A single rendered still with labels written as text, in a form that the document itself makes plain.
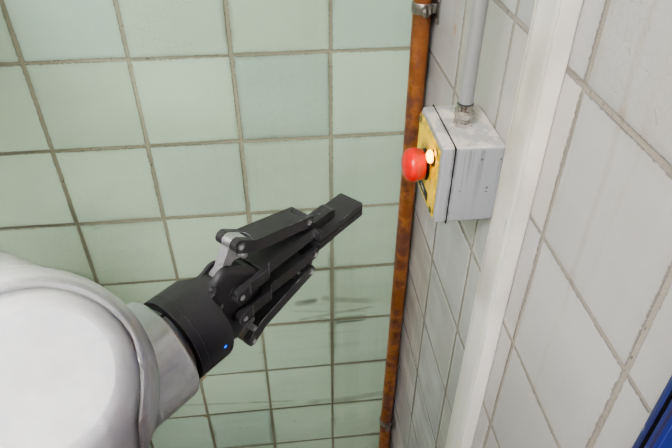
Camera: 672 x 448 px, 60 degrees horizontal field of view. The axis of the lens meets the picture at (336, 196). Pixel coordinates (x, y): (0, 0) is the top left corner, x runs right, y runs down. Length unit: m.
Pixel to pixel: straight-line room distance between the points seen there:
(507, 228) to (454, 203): 0.08
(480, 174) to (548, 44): 0.19
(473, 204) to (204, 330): 0.34
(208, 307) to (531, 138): 0.31
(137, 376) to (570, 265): 0.38
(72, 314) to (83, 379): 0.02
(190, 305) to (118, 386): 0.23
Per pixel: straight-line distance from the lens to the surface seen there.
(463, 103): 0.65
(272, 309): 0.55
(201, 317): 0.47
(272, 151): 1.00
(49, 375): 0.24
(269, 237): 0.50
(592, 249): 0.50
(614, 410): 0.51
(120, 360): 0.24
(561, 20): 0.50
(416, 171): 0.66
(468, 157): 0.63
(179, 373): 0.45
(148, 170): 1.04
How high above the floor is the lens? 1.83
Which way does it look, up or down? 36 degrees down
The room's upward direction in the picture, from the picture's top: straight up
